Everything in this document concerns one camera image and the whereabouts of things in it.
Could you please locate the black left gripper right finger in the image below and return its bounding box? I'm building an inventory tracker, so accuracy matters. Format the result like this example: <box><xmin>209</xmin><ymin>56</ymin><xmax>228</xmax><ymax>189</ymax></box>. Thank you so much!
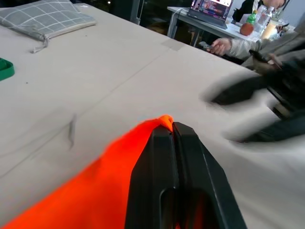
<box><xmin>173</xmin><ymin>121</ymin><xmax>247</xmax><ymax>229</ymax></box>

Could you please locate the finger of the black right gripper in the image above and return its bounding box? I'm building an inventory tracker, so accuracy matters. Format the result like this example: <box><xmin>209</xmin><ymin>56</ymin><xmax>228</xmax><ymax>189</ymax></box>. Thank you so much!
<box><xmin>211</xmin><ymin>75</ymin><xmax>272</xmax><ymax>106</ymax></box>
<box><xmin>237</xmin><ymin>118</ymin><xmax>305</xmax><ymax>144</ymax></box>

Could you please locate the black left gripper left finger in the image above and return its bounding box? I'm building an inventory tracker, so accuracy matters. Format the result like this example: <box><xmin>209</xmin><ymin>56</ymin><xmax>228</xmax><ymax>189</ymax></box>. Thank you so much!
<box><xmin>125</xmin><ymin>127</ymin><xmax>180</xmax><ymax>229</ymax></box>

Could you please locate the small silver hand tool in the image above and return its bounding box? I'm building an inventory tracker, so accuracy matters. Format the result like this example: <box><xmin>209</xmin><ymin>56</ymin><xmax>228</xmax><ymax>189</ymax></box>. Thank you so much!
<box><xmin>198</xmin><ymin>41</ymin><xmax>215</xmax><ymax>50</ymax></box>

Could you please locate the orange fabric pouch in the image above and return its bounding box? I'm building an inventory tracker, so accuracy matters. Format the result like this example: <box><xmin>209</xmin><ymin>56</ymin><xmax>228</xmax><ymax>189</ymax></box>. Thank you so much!
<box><xmin>0</xmin><ymin>114</ymin><xmax>177</xmax><ymax>229</ymax></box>

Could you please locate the grey checked zip pouch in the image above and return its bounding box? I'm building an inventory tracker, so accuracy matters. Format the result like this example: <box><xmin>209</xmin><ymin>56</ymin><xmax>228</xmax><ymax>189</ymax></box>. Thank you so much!
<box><xmin>0</xmin><ymin>0</ymin><xmax>98</xmax><ymax>54</ymax></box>

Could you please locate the person's bare hand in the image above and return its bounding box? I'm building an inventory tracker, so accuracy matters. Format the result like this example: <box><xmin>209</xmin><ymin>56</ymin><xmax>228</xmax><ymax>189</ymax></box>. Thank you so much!
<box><xmin>211</xmin><ymin>37</ymin><xmax>234</xmax><ymax>57</ymax></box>

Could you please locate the round red-orange object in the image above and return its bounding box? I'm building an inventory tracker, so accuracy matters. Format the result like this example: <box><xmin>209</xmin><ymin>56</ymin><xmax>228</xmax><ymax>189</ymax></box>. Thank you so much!
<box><xmin>239</xmin><ymin>23</ymin><xmax>255</xmax><ymax>37</ymax></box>

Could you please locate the pale yellow cup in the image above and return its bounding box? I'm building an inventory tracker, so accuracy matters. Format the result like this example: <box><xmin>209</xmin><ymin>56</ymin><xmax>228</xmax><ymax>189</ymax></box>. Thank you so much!
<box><xmin>260</xmin><ymin>20</ymin><xmax>279</xmax><ymax>40</ymax></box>

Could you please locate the green plastic bottle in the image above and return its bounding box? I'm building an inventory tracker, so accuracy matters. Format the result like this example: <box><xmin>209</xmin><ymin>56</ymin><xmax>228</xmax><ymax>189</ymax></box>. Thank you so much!
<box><xmin>245</xmin><ymin>10</ymin><xmax>260</xmax><ymax>27</ymax></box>

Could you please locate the grey tape patch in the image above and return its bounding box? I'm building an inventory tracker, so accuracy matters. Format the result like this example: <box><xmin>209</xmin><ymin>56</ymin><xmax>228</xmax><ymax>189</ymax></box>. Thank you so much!
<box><xmin>161</xmin><ymin>39</ymin><xmax>186</xmax><ymax>52</ymax></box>

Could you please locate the seated person in dark top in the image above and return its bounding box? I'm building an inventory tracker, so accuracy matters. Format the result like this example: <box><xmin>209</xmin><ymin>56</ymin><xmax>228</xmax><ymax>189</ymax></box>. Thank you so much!
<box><xmin>232</xmin><ymin>0</ymin><xmax>289</xmax><ymax>22</ymax></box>

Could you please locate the open laptop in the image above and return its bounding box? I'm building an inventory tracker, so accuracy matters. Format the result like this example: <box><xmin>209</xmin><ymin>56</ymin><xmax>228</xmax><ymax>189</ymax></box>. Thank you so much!
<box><xmin>187</xmin><ymin>0</ymin><xmax>234</xmax><ymax>30</ymax></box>

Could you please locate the white desk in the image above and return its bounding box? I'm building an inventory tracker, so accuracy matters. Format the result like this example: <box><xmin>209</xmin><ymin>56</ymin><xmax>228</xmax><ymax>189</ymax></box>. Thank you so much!
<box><xmin>166</xmin><ymin>6</ymin><xmax>296</xmax><ymax>46</ymax></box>

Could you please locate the green plastic tray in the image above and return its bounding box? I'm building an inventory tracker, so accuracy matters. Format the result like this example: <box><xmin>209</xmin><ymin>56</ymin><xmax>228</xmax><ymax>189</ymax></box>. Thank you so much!
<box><xmin>0</xmin><ymin>57</ymin><xmax>16</xmax><ymax>82</ymax></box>

